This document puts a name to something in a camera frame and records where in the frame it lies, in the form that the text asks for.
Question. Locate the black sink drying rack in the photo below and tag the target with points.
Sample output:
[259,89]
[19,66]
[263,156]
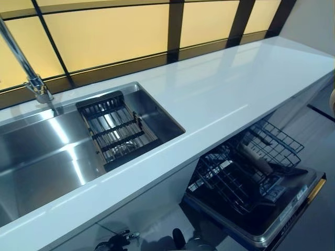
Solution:
[117,136]

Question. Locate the chrome gooseneck kitchen faucet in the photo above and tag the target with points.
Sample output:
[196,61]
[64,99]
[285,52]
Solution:
[23,68]

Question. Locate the cream ceramic plate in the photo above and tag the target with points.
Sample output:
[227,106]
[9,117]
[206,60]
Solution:
[332,102]
[257,159]

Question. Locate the right robot leg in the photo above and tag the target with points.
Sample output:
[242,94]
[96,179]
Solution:
[197,243]

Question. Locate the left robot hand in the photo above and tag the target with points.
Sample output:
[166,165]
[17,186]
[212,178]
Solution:
[115,243]

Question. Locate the black lower dishwasher rack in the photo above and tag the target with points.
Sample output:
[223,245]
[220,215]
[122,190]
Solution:
[225,183]

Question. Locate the white cabinet door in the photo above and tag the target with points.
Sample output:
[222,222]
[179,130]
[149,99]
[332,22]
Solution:
[157,196]

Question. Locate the black built-in dishwasher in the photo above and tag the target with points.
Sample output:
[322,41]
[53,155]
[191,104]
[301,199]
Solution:
[261,225]

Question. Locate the stainless steel kitchen sink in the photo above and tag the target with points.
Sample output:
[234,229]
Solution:
[39,157]

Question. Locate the yellow window with dark frame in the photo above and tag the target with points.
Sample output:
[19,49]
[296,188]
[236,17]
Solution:
[104,34]

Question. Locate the black right robot foot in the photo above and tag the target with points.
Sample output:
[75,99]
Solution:
[178,236]

